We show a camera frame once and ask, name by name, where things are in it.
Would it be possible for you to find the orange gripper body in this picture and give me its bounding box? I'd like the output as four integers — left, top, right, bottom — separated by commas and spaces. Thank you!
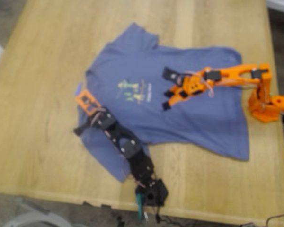
178, 72, 210, 99

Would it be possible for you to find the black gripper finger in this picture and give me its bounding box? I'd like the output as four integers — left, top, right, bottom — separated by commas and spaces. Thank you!
73, 121, 93, 137

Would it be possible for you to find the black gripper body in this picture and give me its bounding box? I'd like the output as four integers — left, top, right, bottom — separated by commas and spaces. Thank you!
92, 107, 118, 131

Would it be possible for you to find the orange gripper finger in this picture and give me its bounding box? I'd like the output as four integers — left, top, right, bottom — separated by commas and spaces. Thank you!
161, 94, 191, 111
163, 85, 184, 98

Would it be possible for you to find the blue printed T-shirt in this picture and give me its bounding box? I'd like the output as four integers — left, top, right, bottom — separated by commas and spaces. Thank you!
75, 22, 249, 183

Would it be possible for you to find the green table clamp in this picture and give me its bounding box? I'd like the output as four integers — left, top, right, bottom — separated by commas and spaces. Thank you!
135, 192, 146, 220

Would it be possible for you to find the grey chair base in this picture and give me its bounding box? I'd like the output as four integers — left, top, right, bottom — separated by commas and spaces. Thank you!
3, 197, 69, 227

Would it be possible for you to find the white furniture panel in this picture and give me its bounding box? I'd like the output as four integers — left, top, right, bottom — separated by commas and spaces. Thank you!
266, 0, 284, 11

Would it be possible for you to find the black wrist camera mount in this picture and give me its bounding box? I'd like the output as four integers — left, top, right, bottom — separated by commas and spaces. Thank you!
162, 66, 180, 82

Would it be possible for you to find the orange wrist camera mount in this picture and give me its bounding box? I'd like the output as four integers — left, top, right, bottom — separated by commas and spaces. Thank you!
75, 89, 101, 116

